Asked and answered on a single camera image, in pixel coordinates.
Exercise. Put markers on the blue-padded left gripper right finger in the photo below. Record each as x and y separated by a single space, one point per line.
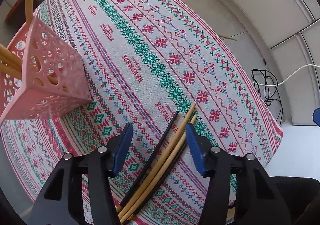
214 163

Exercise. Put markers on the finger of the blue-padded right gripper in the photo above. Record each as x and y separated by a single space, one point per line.
316 116

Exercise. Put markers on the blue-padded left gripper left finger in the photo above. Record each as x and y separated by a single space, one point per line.
104 163

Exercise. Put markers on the black chopstick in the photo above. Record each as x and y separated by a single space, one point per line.
159 183
140 177

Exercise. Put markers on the pink perforated utensil holder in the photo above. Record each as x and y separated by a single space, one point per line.
53 80

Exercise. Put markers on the bamboo chopstick on floor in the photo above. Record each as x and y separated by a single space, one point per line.
226 37

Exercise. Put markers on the patterned red green tablecloth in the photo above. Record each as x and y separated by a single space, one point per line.
144 60

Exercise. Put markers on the red trash bin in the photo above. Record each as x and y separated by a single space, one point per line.
13 9

